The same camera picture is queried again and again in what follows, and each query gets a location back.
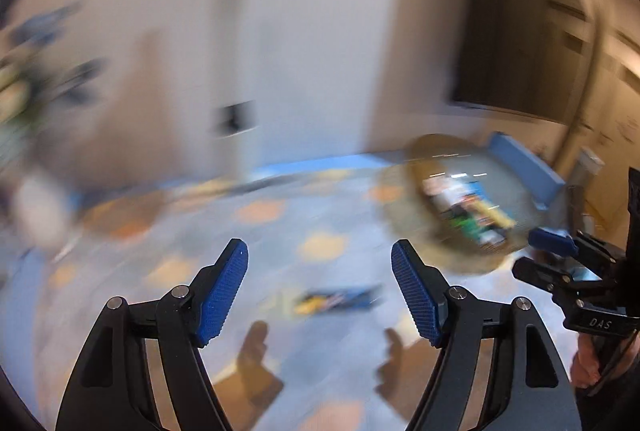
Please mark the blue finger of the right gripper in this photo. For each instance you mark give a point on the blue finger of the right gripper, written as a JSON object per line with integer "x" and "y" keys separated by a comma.
{"x": 538, "y": 275}
{"x": 558, "y": 243}

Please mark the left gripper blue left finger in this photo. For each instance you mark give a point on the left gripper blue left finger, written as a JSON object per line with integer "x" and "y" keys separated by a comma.
{"x": 110, "y": 386}

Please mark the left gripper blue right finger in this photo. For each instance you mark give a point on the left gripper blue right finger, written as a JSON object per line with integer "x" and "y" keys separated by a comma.
{"x": 527, "y": 387}

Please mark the green translucent toy figure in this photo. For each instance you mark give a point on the green translucent toy figure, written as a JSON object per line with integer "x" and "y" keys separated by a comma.
{"x": 466, "y": 226}

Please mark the yellow lighter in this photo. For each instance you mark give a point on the yellow lighter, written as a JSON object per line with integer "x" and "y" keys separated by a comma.
{"x": 493, "y": 213}

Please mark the person's right hand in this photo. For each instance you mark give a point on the person's right hand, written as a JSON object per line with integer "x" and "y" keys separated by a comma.
{"x": 585, "y": 368}

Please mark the blue chair back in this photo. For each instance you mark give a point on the blue chair back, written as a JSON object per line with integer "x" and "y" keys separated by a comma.
{"x": 542, "y": 182}

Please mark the amber ribbed glass bowl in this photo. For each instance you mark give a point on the amber ribbed glass bowl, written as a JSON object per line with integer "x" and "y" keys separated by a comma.
{"x": 487, "y": 179}

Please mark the silver thermos bottle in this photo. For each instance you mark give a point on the silver thermos bottle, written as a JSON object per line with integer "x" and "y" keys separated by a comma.
{"x": 585, "y": 169}

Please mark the patterned fan-motif tablecloth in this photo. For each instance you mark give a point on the patterned fan-motif tablecloth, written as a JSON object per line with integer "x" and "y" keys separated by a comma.
{"x": 272, "y": 369}

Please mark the white ribbed ceramic vase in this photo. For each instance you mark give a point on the white ribbed ceramic vase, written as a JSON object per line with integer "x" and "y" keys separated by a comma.
{"x": 42, "y": 212}

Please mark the blue and white artificial flowers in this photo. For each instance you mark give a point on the blue and white artificial flowers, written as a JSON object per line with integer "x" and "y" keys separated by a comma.
{"x": 28, "y": 87}

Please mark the white floor lamp pole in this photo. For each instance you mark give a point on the white floor lamp pole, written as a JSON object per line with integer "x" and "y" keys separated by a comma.
{"x": 234, "y": 112}

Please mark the black wall television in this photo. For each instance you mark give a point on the black wall television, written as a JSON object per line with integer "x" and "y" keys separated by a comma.
{"x": 523, "y": 56}

